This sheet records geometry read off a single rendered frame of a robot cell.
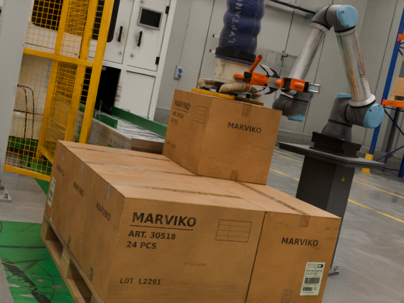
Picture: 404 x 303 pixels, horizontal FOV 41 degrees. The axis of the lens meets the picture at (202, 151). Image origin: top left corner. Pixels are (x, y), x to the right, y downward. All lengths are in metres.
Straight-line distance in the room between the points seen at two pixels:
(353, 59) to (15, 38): 2.10
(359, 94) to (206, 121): 0.98
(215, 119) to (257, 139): 0.26
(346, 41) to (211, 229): 1.48
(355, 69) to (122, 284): 1.83
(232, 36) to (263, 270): 1.30
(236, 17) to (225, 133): 0.65
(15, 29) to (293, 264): 2.34
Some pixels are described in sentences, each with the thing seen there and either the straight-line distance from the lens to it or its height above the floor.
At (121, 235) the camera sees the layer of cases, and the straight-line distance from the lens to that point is 1.98.
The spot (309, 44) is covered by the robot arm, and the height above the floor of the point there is 1.33.
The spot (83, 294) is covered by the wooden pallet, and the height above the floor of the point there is 0.02.
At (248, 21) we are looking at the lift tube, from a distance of 3.01.
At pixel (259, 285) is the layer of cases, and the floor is 0.23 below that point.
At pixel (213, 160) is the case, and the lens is 2.75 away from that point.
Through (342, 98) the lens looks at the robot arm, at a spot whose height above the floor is 1.09.
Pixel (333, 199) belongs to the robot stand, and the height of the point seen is 0.48.
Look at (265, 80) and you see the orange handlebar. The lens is 2.72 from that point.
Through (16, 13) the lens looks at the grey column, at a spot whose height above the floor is 1.20.
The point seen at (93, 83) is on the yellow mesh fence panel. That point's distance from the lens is 3.94.
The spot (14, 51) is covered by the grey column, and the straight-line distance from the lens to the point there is 3.78.
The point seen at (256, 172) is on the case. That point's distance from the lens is 2.86.
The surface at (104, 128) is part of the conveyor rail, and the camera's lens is 3.82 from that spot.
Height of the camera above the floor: 0.95
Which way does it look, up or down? 6 degrees down
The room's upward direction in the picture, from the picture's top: 12 degrees clockwise
